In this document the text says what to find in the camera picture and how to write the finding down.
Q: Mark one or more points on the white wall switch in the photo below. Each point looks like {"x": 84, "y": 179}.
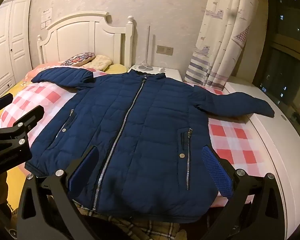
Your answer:
{"x": 46, "y": 24}

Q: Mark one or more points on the navy puffer jacket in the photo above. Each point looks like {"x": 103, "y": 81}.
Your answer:
{"x": 145, "y": 135}

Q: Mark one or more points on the white window bench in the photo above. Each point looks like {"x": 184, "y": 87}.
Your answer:
{"x": 285, "y": 142}

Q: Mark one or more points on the white nightstand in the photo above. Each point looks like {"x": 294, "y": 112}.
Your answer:
{"x": 172, "y": 74}

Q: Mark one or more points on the white wardrobe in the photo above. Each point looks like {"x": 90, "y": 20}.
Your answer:
{"x": 5, "y": 42}

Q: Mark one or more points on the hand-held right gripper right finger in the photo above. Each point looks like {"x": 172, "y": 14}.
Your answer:
{"x": 217, "y": 170}

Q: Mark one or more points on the pink checked bed sheet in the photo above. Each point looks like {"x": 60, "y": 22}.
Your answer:
{"x": 230, "y": 140}

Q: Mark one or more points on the dark window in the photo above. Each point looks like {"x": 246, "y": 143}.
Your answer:
{"x": 287, "y": 62}

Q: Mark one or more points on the white wall notice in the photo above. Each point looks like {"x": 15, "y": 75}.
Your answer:
{"x": 47, "y": 14}

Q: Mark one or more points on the beige wall socket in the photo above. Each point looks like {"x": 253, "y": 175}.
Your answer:
{"x": 164, "y": 49}

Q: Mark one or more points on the sailboat print curtain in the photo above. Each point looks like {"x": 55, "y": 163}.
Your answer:
{"x": 225, "y": 30}

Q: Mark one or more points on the yellow plaid cloth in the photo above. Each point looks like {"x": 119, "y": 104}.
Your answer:
{"x": 152, "y": 231}

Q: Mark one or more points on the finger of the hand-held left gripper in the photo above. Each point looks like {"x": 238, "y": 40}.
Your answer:
{"x": 12, "y": 140}
{"x": 0, "y": 104}

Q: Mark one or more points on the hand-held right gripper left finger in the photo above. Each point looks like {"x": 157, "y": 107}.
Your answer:
{"x": 83, "y": 164}

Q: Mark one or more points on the white wooden headboard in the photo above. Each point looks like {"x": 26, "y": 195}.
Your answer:
{"x": 82, "y": 38}

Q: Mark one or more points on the embroidered floral cushion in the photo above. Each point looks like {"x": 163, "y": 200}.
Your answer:
{"x": 78, "y": 58}

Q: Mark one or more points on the white desk lamp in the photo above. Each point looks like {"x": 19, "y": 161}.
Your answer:
{"x": 148, "y": 45}

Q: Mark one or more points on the yellow quilted pillow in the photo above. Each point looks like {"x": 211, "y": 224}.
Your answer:
{"x": 100, "y": 62}

